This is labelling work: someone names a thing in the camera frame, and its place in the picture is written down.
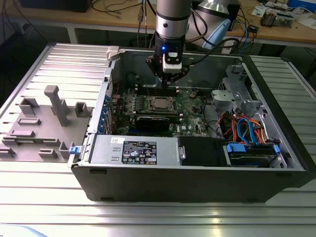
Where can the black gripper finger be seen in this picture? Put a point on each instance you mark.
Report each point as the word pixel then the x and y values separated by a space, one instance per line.
pixel 154 65
pixel 177 77

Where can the thin metal locking lever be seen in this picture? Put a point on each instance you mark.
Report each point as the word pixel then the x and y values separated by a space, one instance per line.
pixel 147 90

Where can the silver CPU plate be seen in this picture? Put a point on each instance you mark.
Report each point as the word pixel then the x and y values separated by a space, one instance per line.
pixel 162 102

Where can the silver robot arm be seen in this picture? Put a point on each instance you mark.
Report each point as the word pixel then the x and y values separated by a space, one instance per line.
pixel 172 14

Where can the black RAM slot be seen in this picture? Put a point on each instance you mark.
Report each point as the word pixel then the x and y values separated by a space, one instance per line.
pixel 158 94
pixel 153 86
pixel 153 89
pixel 158 91

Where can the CPU socket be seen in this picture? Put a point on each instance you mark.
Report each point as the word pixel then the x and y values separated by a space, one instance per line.
pixel 148 103

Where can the black plastic bay cover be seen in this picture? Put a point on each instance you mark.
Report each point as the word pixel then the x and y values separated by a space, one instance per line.
pixel 200 150

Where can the round coin cell battery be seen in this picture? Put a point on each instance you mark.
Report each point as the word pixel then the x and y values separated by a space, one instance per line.
pixel 193 93

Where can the green motherboard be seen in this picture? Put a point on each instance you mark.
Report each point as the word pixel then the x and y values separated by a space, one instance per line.
pixel 192 116

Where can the silver metal drive cage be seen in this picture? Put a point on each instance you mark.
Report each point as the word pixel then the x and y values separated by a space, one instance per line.
pixel 222 96

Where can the black graphics card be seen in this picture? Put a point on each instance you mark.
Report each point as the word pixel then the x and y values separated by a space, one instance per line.
pixel 153 122

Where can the wooden desk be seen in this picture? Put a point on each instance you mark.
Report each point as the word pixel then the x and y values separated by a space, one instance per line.
pixel 111 21

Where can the black power supply label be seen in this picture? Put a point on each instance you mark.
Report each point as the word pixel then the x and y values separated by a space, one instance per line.
pixel 139 153

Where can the hard disk in blue carrier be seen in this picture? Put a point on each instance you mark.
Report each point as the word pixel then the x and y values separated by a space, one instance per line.
pixel 234 148

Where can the finned heatsink on desk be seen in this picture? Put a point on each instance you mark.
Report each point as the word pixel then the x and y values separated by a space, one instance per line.
pixel 267 19

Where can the grey power supply unit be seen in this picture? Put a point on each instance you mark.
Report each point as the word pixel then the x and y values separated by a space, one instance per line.
pixel 106 150

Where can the black PC case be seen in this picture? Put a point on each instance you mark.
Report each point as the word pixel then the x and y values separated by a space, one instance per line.
pixel 172 185

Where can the grey electronic device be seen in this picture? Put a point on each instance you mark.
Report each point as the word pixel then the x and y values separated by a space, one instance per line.
pixel 284 19

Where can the blue plastic latch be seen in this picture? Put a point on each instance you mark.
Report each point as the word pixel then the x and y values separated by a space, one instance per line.
pixel 74 150

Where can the black box on desk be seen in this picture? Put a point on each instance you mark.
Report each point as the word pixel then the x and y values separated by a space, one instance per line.
pixel 49 5

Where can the grey parts rack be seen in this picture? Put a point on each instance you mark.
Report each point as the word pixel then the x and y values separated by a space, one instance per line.
pixel 37 128

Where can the blue cardboard box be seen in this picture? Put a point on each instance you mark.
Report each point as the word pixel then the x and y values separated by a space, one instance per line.
pixel 301 3

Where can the green RAM stick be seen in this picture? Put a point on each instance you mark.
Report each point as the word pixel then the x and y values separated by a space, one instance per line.
pixel 32 141

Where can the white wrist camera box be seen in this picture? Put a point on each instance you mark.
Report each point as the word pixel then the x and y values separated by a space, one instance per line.
pixel 172 64

